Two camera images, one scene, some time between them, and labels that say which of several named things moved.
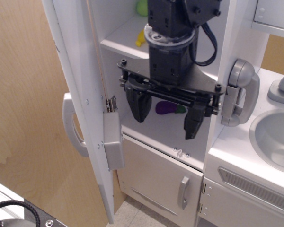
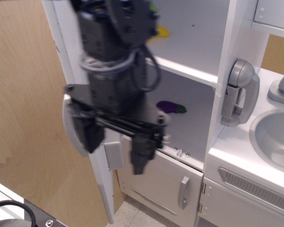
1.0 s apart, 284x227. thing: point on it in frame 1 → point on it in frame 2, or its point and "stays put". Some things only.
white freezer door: [150, 181] stays put
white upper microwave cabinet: [275, 17] stays put
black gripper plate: [199, 90] → [145, 118]
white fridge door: [70, 25] stays put
